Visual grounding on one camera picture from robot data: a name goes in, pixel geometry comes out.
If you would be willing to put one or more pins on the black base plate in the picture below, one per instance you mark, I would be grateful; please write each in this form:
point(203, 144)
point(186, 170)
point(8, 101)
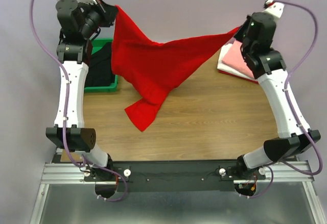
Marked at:
point(184, 175)

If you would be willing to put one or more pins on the pink folded t shirt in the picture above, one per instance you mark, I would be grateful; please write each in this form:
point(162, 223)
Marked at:
point(233, 58)

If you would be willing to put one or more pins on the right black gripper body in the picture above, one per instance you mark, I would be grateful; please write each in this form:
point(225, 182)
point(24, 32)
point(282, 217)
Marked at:
point(241, 31)

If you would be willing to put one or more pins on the green plastic bin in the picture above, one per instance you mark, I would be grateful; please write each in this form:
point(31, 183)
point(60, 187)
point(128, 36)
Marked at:
point(97, 44)

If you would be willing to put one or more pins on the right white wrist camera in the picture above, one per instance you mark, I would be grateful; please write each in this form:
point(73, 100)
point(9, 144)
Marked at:
point(274, 8)

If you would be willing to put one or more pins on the red t shirt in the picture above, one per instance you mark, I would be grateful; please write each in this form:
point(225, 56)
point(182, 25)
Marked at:
point(236, 76)
point(155, 69)

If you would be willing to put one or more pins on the aluminium frame rail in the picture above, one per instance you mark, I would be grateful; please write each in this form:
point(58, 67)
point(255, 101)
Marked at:
point(66, 173)

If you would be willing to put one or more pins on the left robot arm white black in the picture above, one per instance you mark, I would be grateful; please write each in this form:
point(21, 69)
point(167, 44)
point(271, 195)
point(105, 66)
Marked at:
point(68, 132)

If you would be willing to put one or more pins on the black t shirt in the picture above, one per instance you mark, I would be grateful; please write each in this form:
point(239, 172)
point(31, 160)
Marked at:
point(99, 72)

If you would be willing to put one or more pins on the white folded t shirt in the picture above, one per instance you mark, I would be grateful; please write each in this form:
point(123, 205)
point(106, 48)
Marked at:
point(224, 67)

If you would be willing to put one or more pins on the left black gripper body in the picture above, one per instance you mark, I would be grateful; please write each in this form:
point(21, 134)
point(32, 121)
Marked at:
point(109, 11)

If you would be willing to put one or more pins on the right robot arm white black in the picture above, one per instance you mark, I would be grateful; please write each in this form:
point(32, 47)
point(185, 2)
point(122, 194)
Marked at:
point(268, 67)

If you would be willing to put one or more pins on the red folded t shirt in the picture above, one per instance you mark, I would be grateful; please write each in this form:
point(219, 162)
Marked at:
point(236, 76)

